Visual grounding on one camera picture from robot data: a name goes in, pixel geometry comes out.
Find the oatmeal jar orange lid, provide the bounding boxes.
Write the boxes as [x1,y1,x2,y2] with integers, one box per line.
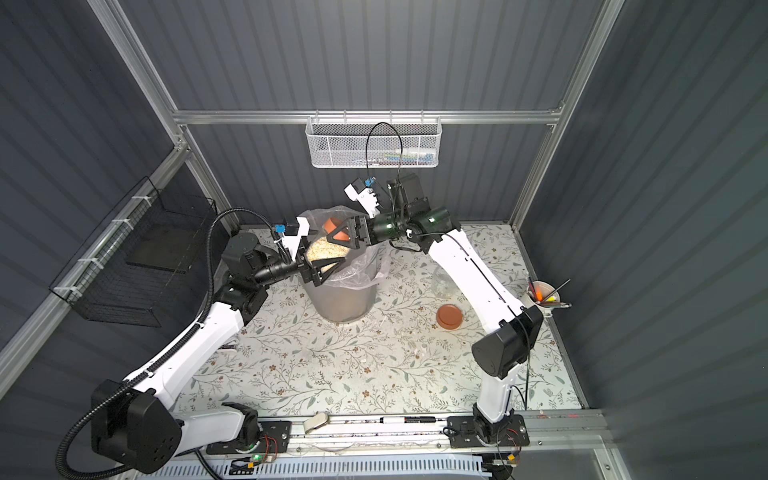
[307,217,351,262]

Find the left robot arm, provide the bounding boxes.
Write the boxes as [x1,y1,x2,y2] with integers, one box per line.
[88,232,346,473]

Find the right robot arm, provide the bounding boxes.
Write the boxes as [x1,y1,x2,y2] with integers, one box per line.
[326,174,544,446]

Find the clear plastic bin liner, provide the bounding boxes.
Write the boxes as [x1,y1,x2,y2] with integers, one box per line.
[300,206,389,290]

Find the grey mesh trash bin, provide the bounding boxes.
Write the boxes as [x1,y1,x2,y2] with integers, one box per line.
[305,281,382,324]

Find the pens in white basket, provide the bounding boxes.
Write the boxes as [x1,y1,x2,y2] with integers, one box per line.
[350,147,439,168]

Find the white utensil cup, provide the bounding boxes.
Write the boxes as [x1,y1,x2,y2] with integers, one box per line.
[523,280,572,318]

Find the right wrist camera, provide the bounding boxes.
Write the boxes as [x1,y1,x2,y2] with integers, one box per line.
[344,178,381,219]

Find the white wire wall basket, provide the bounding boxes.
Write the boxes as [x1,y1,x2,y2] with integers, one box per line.
[305,119,443,169]

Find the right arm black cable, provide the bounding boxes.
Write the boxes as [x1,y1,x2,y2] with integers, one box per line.
[365,121,405,181]

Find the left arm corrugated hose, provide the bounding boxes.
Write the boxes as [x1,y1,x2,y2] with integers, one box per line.
[55,208,280,480]

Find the black wire wall basket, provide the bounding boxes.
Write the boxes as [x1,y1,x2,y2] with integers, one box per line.
[49,180,218,328]

